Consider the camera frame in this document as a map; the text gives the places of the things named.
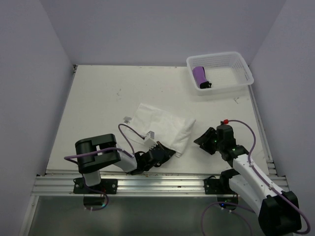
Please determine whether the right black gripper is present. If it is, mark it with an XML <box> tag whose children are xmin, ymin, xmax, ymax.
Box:
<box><xmin>193</xmin><ymin>127</ymin><xmax>223</xmax><ymax>154</ymax></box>

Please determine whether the white towel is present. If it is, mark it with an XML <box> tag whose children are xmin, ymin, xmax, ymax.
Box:
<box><xmin>122</xmin><ymin>103</ymin><xmax>196</xmax><ymax>158</ymax></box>

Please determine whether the purple microfiber towel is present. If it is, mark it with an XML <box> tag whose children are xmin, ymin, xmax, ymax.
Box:
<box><xmin>192</xmin><ymin>66</ymin><xmax>212</xmax><ymax>89</ymax></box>

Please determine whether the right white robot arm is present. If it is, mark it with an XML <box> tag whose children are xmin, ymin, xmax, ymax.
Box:
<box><xmin>194</xmin><ymin>120</ymin><xmax>302</xmax><ymax>236</ymax></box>

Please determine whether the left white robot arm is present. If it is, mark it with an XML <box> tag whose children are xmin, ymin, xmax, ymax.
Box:
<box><xmin>75</xmin><ymin>132</ymin><xmax>176</xmax><ymax>193</ymax></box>

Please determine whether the white perforated plastic basket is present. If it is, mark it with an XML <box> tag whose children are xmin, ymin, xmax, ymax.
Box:
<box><xmin>186</xmin><ymin>52</ymin><xmax>254</xmax><ymax>96</ymax></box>

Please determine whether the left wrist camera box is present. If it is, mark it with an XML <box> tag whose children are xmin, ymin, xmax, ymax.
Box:
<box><xmin>144</xmin><ymin>131</ymin><xmax>158</xmax><ymax>148</ymax></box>

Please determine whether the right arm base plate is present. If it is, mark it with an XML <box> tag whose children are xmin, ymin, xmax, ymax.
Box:
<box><xmin>203</xmin><ymin>175</ymin><xmax>237</xmax><ymax>195</ymax></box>

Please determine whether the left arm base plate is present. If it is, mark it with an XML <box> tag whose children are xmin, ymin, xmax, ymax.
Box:
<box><xmin>73</xmin><ymin>177</ymin><xmax>118</xmax><ymax>194</ymax></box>

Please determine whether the aluminium mounting rail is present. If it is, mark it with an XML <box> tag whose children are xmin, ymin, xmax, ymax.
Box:
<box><xmin>31</xmin><ymin>172</ymin><xmax>291</xmax><ymax>197</ymax></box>

